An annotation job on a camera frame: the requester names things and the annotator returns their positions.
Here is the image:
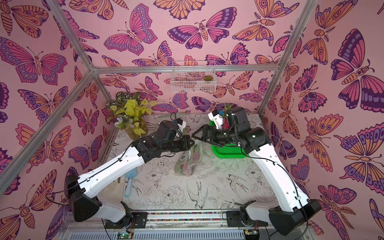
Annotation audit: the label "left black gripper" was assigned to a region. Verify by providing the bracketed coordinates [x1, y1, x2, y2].
[161, 135, 196, 155]

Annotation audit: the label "clear zip-top bag green seal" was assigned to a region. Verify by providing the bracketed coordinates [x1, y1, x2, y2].
[152, 113, 177, 129]

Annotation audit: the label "pink dragon fruit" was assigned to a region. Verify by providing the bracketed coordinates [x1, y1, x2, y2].
[224, 103, 232, 111]

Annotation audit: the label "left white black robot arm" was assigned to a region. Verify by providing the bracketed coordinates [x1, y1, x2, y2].
[65, 118, 195, 228]

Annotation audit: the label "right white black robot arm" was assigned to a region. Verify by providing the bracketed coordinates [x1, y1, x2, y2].
[192, 107, 321, 236]

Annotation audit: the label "green plastic basket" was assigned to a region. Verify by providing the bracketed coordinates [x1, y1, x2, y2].
[209, 119, 247, 159]

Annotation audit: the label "light blue garden trowel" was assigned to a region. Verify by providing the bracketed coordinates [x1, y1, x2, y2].
[124, 168, 138, 198]

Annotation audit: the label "potted plant yellow green leaves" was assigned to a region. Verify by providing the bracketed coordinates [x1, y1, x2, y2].
[106, 92, 157, 140]

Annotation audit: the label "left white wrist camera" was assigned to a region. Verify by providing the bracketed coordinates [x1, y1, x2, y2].
[174, 118, 187, 137]

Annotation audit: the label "small succulent in wire basket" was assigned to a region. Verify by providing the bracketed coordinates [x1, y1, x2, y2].
[204, 75, 214, 82]

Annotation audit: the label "white wire wall basket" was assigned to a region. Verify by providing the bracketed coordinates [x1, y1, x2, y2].
[169, 60, 217, 94]

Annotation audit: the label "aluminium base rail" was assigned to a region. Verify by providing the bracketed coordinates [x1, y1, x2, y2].
[57, 210, 317, 240]

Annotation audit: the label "aluminium frame struts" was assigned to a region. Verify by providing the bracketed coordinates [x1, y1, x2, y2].
[1, 1, 318, 193]

